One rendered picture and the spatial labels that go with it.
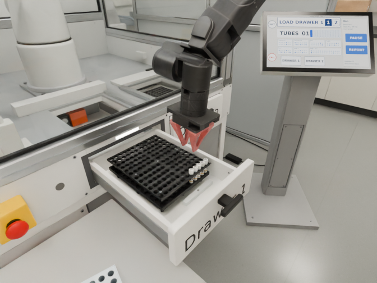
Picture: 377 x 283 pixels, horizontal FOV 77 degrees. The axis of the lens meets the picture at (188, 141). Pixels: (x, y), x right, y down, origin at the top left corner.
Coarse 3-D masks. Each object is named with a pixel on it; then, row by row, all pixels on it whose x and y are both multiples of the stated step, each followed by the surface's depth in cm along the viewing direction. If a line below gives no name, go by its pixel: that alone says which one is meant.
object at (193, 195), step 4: (208, 180) 66; (204, 184) 65; (208, 184) 65; (200, 188) 63; (204, 188) 64; (192, 192) 62; (196, 192) 62; (200, 192) 63; (188, 196) 61; (192, 196) 61; (196, 196) 62; (184, 200) 60; (188, 200) 60; (192, 200) 61; (184, 204) 60
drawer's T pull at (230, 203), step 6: (222, 198) 52; (228, 198) 52; (234, 198) 52; (240, 198) 52; (222, 204) 51; (228, 204) 50; (234, 204) 50; (222, 210) 49; (228, 210) 49; (222, 216) 49
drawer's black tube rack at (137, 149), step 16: (144, 144) 72; (160, 144) 72; (112, 160) 65; (128, 160) 66; (144, 160) 66; (160, 160) 65; (176, 160) 70; (192, 160) 66; (128, 176) 60; (144, 176) 60; (160, 176) 64; (176, 176) 60; (144, 192) 59; (160, 192) 55; (176, 192) 59; (160, 208) 55
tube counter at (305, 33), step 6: (306, 30) 115; (312, 30) 115; (318, 30) 115; (324, 30) 115; (330, 30) 115; (336, 30) 114; (306, 36) 115; (312, 36) 115; (318, 36) 115; (324, 36) 114; (330, 36) 114; (336, 36) 114
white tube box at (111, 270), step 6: (114, 264) 51; (108, 270) 50; (114, 270) 50; (96, 276) 49; (102, 276) 49; (108, 276) 49; (114, 276) 49; (84, 282) 48; (90, 282) 48; (96, 282) 48; (102, 282) 48; (108, 282) 48; (114, 282) 50; (120, 282) 48
